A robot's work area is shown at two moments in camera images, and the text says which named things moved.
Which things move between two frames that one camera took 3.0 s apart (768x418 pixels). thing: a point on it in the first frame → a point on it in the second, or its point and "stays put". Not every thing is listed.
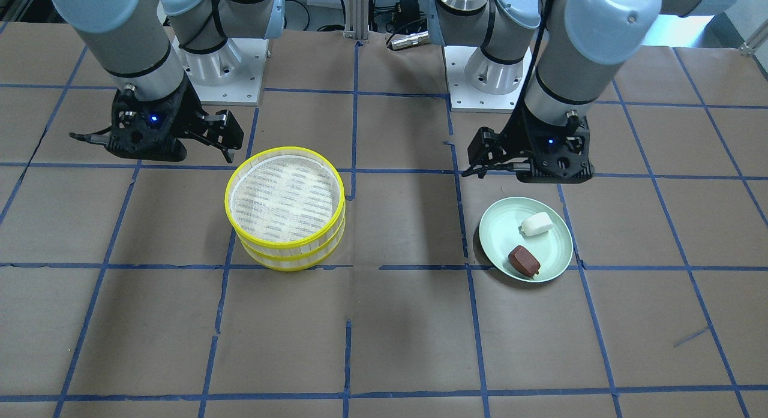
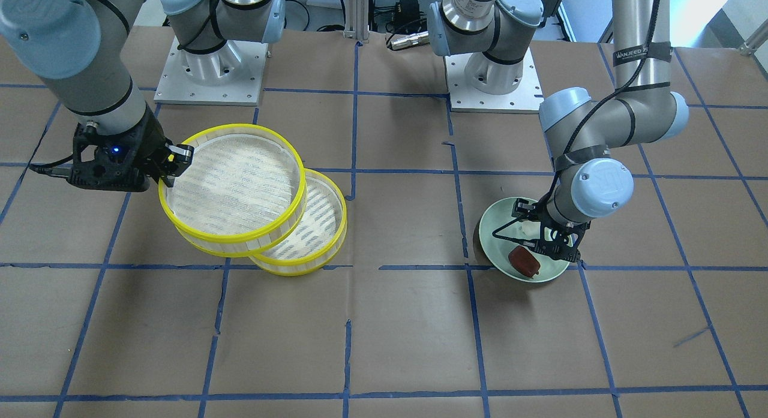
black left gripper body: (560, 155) → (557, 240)
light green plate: (499, 233) stays put
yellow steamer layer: (285, 197) → (243, 194)
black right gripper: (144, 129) → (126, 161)
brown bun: (521, 259) stays put
